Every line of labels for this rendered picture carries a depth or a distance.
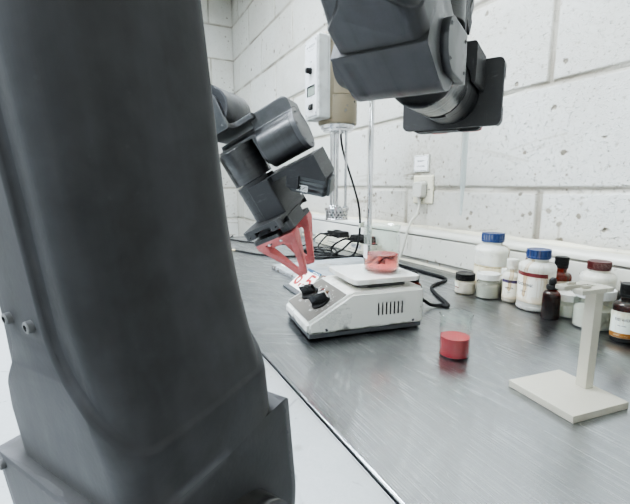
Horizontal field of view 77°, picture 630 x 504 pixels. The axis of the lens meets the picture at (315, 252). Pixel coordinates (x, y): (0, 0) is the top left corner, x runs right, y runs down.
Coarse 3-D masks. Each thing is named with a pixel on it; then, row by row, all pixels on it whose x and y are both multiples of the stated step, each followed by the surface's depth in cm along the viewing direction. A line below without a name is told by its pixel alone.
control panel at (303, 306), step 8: (320, 280) 71; (320, 288) 68; (328, 288) 66; (336, 288) 65; (296, 296) 70; (336, 296) 62; (344, 296) 61; (296, 304) 67; (304, 304) 65; (328, 304) 61; (304, 312) 63; (312, 312) 61; (320, 312) 60
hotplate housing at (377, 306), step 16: (352, 288) 63; (368, 288) 63; (384, 288) 63; (400, 288) 63; (416, 288) 64; (288, 304) 70; (336, 304) 60; (352, 304) 61; (368, 304) 62; (384, 304) 62; (400, 304) 63; (416, 304) 64; (304, 320) 61; (320, 320) 59; (336, 320) 60; (352, 320) 61; (368, 320) 62; (384, 320) 63; (400, 320) 64; (416, 320) 65; (320, 336) 60
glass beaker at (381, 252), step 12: (372, 228) 64; (384, 228) 63; (396, 228) 64; (372, 240) 64; (384, 240) 64; (396, 240) 64; (372, 252) 65; (384, 252) 64; (396, 252) 65; (372, 264) 65; (384, 264) 64; (396, 264) 65
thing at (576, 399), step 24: (576, 288) 41; (600, 288) 41; (600, 312) 43; (528, 384) 45; (552, 384) 45; (576, 384) 45; (552, 408) 41; (576, 408) 40; (600, 408) 40; (624, 408) 41
